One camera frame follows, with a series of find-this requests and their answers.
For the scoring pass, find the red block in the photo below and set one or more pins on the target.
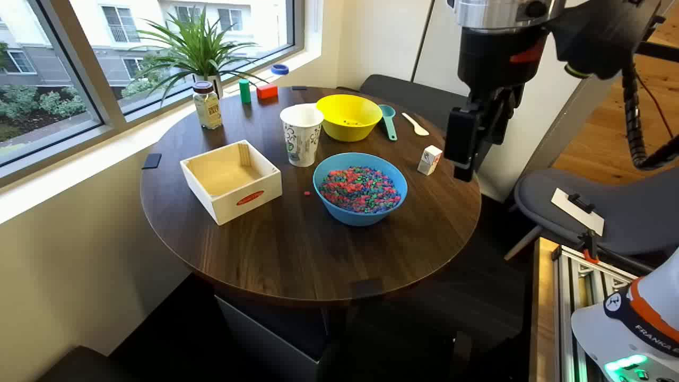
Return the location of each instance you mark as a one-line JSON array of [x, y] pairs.
[[266, 93]]

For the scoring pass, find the grey chair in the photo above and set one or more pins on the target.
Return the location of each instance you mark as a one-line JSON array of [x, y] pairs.
[[637, 216]]

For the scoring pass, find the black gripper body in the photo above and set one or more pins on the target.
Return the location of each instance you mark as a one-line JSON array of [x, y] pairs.
[[495, 71]]

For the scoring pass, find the white plastic spoon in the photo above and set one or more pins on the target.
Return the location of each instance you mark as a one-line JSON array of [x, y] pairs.
[[416, 127]]

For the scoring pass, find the patterned paper cup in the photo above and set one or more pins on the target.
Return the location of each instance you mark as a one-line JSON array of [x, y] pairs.
[[303, 132]]

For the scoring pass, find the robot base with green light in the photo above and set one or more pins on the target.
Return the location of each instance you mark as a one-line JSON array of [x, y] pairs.
[[633, 335]]

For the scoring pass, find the glass jar with label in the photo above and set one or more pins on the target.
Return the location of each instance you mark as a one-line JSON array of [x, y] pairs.
[[206, 105]]

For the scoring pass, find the blue lid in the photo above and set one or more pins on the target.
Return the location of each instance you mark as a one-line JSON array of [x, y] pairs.
[[281, 68]]

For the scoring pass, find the aluminium frame rail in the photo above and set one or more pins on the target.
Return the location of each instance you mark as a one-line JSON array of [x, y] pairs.
[[564, 280]]

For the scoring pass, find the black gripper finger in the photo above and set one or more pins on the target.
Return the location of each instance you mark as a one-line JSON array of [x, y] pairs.
[[469, 160], [462, 134]]

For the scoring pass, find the teal measuring scoop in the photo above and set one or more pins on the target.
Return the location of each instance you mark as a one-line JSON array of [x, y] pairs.
[[390, 121]]

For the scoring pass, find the potted green plant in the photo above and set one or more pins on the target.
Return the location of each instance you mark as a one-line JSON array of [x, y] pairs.
[[188, 50]]

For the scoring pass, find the green block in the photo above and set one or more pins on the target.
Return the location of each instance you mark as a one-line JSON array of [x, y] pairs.
[[246, 92]]

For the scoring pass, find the blue bowl of beads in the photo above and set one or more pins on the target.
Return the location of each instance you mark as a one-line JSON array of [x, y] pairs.
[[360, 189]]

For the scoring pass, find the white wooden box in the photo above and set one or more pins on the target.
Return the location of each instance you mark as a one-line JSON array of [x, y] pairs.
[[233, 180]]

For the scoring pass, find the white top block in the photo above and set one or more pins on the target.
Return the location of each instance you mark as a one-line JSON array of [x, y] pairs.
[[431, 155]]

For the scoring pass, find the black table clamp pad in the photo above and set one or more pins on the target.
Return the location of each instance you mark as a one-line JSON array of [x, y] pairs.
[[152, 161]]

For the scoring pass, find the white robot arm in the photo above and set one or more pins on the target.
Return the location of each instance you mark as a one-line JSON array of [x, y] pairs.
[[594, 39]]

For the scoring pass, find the yellow bowl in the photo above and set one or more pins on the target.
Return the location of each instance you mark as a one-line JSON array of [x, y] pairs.
[[350, 117]]

